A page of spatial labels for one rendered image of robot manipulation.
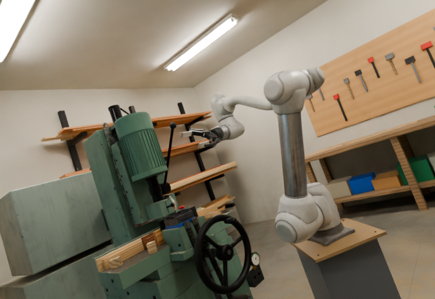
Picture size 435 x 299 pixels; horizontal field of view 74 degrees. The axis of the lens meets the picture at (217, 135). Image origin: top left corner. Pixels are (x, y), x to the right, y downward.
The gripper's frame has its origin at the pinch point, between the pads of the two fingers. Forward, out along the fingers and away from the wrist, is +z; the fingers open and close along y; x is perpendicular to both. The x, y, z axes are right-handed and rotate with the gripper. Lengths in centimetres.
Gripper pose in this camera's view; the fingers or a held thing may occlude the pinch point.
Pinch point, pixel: (191, 140)
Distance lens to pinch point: 152.4
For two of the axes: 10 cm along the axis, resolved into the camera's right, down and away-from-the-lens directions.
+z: -6.8, 1.7, -7.1
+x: 1.9, -9.0, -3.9
